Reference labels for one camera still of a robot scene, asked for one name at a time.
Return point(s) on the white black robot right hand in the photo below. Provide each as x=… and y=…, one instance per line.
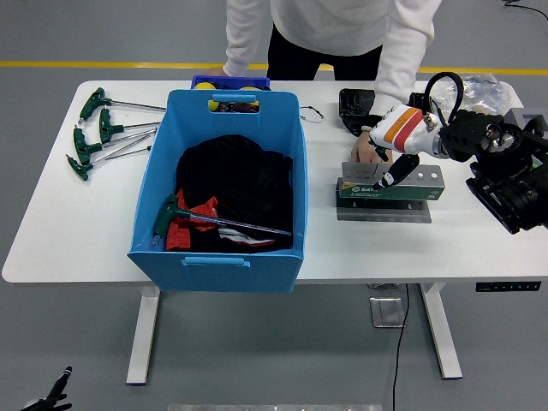
x=406, y=130

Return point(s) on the person's left hand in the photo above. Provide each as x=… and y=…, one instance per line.
x=364, y=150

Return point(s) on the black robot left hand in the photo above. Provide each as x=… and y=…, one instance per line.
x=57, y=391

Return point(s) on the person's right hand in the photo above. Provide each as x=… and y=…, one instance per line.
x=217, y=72

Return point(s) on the metal hex key stand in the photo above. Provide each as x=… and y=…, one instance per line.
x=415, y=193

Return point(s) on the person's right forearm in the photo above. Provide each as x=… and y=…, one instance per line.
x=237, y=55

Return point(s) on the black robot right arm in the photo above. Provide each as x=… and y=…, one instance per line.
x=505, y=171

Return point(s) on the person's left forearm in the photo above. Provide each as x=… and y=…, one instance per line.
x=394, y=85

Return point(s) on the grey square box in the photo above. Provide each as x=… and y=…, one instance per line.
x=518, y=113

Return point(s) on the large blue plastic box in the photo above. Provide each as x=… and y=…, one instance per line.
x=214, y=278

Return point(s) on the small dark blue bin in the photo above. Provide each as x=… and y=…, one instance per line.
x=231, y=80

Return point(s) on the yellow ball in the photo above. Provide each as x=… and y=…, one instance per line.
x=248, y=88
x=213, y=107
x=204, y=86

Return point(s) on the dark brown glossy item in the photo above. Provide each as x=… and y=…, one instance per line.
x=240, y=109

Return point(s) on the black plastic tray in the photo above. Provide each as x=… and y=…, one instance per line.
x=355, y=103

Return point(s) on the clear plastic bag of resistors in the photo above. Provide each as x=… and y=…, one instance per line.
x=479, y=92

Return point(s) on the yellow floor tape line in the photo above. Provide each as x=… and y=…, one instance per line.
x=128, y=65

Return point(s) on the white table leg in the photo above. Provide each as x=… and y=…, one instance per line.
x=443, y=342
x=143, y=342

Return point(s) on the black cloth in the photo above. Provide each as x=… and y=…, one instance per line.
x=235, y=180

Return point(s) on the person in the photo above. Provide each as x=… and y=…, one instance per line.
x=342, y=21

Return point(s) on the white cloth tag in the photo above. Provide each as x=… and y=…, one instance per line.
x=240, y=240

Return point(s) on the silver floor plate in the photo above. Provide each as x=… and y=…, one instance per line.
x=387, y=312

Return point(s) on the red cloth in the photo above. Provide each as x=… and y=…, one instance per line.
x=180, y=237

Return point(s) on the black table control panel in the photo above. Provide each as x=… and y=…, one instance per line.
x=505, y=287

